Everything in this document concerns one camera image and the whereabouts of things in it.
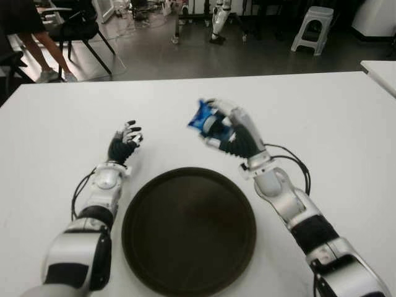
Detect white framed panel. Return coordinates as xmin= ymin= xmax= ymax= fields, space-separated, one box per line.
xmin=92 ymin=0 xmax=116 ymax=25

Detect blue Oreo cookie packet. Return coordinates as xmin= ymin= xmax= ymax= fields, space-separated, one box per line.
xmin=187 ymin=98 xmax=236 ymax=146

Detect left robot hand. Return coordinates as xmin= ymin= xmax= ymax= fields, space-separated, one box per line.
xmin=107 ymin=119 xmax=145 ymax=165

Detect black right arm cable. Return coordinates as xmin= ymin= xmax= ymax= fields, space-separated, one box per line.
xmin=264 ymin=142 xmax=312 ymax=196

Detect white cabinet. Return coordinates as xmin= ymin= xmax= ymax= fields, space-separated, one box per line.
xmin=351 ymin=0 xmax=396 ymax=38

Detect person in black shorts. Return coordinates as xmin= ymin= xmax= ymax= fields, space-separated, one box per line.
xmin=0 ymin=0 xmax=78 ymax=84

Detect white side table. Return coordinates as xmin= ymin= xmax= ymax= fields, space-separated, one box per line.
xmin=360 ymin=60 xmax=396 ymax=100

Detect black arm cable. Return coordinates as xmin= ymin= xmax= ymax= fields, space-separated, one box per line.
xmin=264 ymin=142 xmax=312 ymax=196
xmin=71 ymin=168 xmax=98 ymax=220

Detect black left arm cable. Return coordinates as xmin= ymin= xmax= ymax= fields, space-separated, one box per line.
xmin=71 ymin=168 xmax=98 ymax=220

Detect cables on floor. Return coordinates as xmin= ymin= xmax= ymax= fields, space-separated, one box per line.
xmin=106 ymin=12 xmax=152 ymax=43

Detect dark brown round tray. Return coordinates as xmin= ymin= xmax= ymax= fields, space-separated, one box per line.
xmin=121 ymin=166 xmax=257 ymax=294

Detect black chair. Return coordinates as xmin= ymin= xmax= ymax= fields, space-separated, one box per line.
xmin=0 ymin=51 xmax=30 ymax=86
xmin=40 ymin=0 xmax=117 ymax=75

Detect white plastic stool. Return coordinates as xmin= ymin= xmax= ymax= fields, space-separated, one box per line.
xmin=290 ymin=6 xmax=335 ymax=56

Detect white humanoid robot leg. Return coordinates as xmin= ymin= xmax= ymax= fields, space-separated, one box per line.
xmin=207 ymin=0 xmax=233 ymax=45

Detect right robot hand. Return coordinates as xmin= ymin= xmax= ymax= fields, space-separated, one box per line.
xmin=200 ymin=98 xmax=267 ymax=159

